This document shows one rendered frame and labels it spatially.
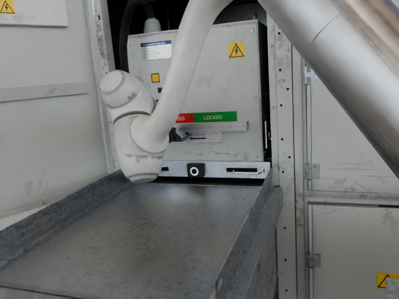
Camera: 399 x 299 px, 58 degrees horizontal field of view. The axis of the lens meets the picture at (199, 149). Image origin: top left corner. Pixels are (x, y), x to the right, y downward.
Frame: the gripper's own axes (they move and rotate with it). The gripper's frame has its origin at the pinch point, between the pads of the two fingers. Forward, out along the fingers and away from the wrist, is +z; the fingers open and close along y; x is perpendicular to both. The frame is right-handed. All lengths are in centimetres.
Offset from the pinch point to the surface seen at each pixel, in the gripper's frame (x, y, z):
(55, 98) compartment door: -38.1, -8.3, -18.0
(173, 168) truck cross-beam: -3.9, 8.4, 11.7
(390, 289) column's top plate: 63, 42, -17
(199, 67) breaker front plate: 9.0, -23.3, -5.3
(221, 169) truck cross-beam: 14.8, 8.6, 11.7
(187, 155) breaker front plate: 1.8, 3.9, 10.4
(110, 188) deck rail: -22.2, 19.3, -0.1
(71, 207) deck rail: -22.2, 28.6, -18.8
